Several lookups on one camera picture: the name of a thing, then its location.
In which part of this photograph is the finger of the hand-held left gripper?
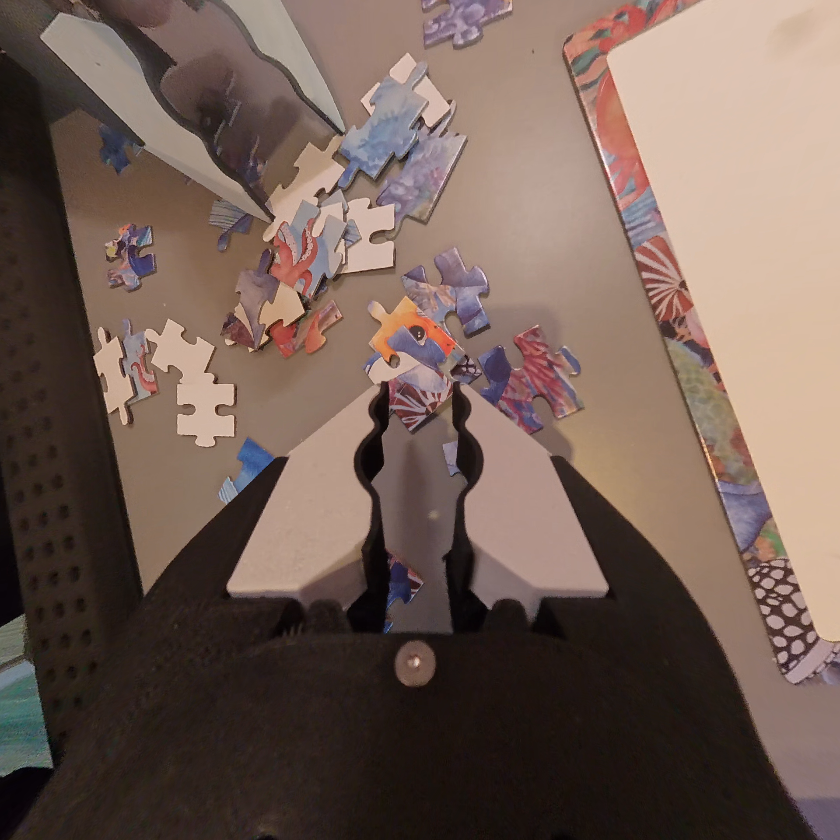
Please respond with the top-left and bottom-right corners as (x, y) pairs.
(217, 0), (347, 137)
(39, 13), (277, 225)

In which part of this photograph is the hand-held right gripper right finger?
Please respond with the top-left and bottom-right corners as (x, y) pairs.
(446, 381), (608, 634)

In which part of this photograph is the pile of jigsaw puzzle pieces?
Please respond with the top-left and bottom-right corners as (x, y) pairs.
(92, 0), (585, 634)

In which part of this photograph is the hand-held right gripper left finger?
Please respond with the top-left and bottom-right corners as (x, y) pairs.
(226, 384), (388, 634)

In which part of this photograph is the puzzle board with colourful border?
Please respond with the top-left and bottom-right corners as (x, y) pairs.
(563, 0), (840, 685)

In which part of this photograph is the single jigsaw puzzle piece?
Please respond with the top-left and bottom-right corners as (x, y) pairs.
(387, 367), (460, 434)

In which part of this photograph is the dark perforated panel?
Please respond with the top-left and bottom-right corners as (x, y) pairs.
(0, 52), (145, 769)

